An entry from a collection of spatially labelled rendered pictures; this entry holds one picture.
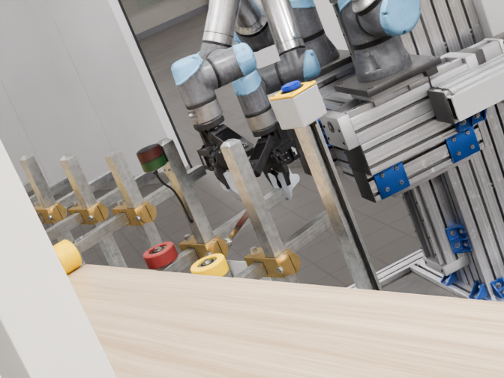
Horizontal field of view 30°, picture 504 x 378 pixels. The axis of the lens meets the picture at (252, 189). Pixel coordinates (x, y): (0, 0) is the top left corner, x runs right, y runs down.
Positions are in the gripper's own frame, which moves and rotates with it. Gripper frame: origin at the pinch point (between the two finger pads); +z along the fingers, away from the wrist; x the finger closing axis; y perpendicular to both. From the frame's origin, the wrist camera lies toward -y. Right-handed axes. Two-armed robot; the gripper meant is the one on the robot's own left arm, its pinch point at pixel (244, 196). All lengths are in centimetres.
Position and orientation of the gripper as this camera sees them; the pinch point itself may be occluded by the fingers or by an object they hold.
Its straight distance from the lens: 223.4
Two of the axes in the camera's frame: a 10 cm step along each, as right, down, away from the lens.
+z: 3.6, 8.9, 2.7
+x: -7.7, 4.5, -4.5
